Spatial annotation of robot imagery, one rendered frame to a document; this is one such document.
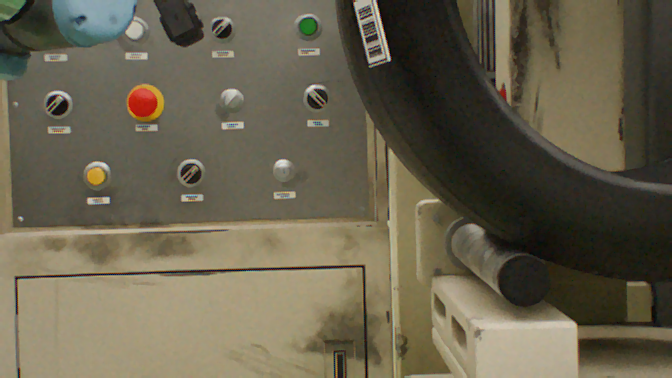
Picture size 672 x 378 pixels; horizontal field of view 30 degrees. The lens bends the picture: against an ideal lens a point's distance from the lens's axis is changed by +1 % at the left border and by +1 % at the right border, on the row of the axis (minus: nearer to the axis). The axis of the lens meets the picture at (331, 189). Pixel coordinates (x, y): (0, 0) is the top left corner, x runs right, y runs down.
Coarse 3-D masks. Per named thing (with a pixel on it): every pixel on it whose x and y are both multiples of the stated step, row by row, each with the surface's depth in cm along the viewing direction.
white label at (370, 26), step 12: (360, 0) 107; (372, 0) 105; (360, 12) 108; (372, 12) 106; (360, 24) 109; (372, 24) 106; (372, 36) 107; (384, 36) 106; (372, 48) 108; (384, 48) 106; (372, 60) 108; (384, 60) 106
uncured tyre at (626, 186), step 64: (384, 0) 107; (448, 0) 105; (384, 64) 108; (448, 64) 106; (384, 128) 116; (448, 128) 107; (512, 128) 106; (448, 192) 111; (512, 192) 107; (576, 192) 107; (640, 192) 106; (576, 256) 110; (640, 256) 109
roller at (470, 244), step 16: (464, 240) 133; (480, 240) 126; (496, 240) 122; (464, 256) 131; (480, 256) 120; (496, 256) 114; (512, 256) 110; (528, 256) 109; (480, 272) 120; (496, 272) 110; (512, 272) 108; (528, 272) 108; (544, 272) 109; (496, 288) 111; (512, 288) 109; (528, 288) 109; (544, 288) 109; (528, 304) 109
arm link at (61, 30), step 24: (0, 0) 99; (24, 0) 100; (48, 0) 101; (72, 0) 100; (96, 0) 102; (120, 0) 103; (0, 24) 108; (24, 24) 102; (48, 24) 103; (72, 24) 101; (96, 24) 102; (120, 24) 103; (48, 48) 108
